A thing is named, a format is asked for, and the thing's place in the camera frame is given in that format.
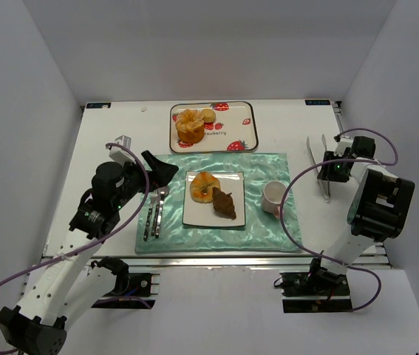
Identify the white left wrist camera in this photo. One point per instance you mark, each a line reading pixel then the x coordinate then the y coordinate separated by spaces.
pixel 117 154

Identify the tall orange muffin bread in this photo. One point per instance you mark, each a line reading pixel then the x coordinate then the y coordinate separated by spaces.
pixel 190 126

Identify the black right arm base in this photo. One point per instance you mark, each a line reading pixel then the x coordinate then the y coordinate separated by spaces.
pixel 304 294

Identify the steel spoon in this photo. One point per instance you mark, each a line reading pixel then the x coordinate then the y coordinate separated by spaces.
pixel 163 193

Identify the brown chocolate croissant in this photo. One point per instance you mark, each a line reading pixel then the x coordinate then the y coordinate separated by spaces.
pixel 223 204

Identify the glazed ring bread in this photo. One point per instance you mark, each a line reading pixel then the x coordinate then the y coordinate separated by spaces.
pixel 201 187

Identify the green satin placemat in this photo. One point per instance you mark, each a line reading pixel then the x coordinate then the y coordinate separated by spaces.
pixel 262 230

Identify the strawberry print tray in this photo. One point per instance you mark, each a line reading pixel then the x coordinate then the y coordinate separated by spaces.
pixel 233 128

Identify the pink ceramic mug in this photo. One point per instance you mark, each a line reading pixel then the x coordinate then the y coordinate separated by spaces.
pixel 272 195

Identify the steel table knife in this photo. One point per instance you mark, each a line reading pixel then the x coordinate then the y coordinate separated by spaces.
pixel 159 218

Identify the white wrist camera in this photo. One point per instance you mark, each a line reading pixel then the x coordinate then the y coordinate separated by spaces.
pixel 344 144
pixel 117 154

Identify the white square plate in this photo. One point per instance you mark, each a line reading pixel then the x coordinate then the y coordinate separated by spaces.
pixel 202 214

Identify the aluminium table edge rail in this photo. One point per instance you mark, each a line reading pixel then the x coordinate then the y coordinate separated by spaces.
pixel 160 263

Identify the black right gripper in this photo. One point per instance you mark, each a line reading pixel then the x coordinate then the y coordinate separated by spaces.
pixel 328 163

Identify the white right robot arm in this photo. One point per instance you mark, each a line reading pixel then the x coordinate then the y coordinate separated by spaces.
pixel 378 210

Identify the small round bun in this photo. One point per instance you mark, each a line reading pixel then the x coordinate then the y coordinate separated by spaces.
pixel 208 115

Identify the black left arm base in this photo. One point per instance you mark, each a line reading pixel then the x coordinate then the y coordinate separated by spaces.
pixel 138 290

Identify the steel fork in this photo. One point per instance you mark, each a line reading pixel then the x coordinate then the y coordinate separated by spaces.
pixel 153 198

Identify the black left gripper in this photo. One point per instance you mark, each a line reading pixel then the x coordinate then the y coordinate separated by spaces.
pixel 142 174

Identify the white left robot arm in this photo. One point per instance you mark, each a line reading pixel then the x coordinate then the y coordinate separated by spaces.
pixel 38 324

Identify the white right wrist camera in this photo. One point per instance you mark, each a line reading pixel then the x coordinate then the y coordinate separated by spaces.
pixel 344 144

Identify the steel serving tongs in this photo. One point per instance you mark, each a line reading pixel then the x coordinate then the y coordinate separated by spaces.
pixel 324 185

